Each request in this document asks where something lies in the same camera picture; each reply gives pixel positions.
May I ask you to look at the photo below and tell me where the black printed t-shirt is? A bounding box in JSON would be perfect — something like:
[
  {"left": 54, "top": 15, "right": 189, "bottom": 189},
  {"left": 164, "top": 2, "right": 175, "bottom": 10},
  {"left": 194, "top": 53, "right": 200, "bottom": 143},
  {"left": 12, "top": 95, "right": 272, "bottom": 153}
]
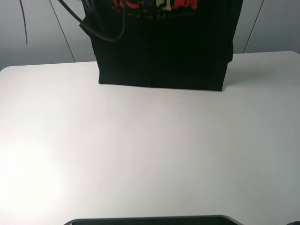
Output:
[{"left": 81, "top": 0, "right": 243, "bottom": 91}]

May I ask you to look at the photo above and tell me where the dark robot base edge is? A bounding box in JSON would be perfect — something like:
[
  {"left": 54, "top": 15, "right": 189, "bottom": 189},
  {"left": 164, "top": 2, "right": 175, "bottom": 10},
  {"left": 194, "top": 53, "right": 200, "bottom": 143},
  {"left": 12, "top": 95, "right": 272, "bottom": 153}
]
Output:
[{"left": 66, "top": 215, "right": 240, "bottom": 225}]

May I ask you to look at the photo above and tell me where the left black cable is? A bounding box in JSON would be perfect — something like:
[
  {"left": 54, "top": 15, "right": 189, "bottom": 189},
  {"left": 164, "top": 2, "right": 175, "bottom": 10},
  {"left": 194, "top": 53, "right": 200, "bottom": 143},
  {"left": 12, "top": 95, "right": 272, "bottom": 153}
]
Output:
[{"left": 57, "top": 0, "right": 126, "bottom": 43}]

